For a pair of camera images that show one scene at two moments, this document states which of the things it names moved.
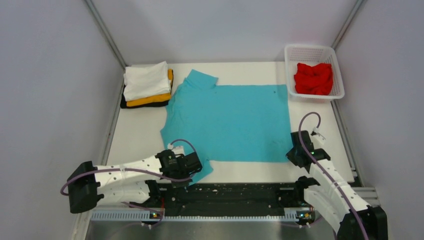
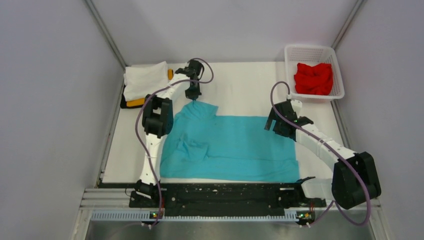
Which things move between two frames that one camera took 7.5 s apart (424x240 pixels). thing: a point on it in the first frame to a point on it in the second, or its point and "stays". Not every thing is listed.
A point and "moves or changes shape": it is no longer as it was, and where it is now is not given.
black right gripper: x=290 y=155 to x=276 y=127
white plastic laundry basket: x=311 y=55 stays
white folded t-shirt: x=142 y=81 stays
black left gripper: x=187 y=175 to x=194 y=95
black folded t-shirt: x=124 y=104 stays
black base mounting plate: x=226 y=199 stays
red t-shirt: x=317 y=79 stays
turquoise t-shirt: x=228 y=122 moves or changes shape
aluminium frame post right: x=347 y=23 stays
